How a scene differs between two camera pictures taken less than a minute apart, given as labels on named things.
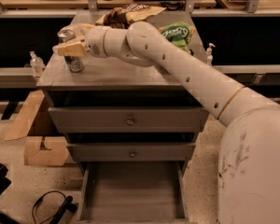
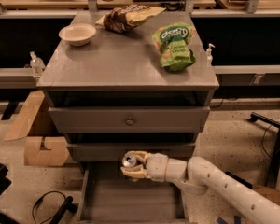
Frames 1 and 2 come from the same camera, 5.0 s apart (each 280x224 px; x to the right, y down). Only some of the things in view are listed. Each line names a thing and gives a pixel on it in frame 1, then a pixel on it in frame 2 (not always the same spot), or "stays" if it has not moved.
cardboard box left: x=35 y=154 stays
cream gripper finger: x=76 y=31 → x=143 y=155
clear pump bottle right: x=209 y=58 stays
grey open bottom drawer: x=132 y=192 stays
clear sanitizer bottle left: x=36 y=64 stays
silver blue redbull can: x=76 y=63 → x=129 y=161
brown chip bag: x=119 y=18 stays
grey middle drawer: x=132 y=151 stays
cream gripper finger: x=76 y=49 → x=134 y=172
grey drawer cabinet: x=131 y=128 stays
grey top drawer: x=128 y=119 stays
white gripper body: x=94 y=42 → x=156 y=166
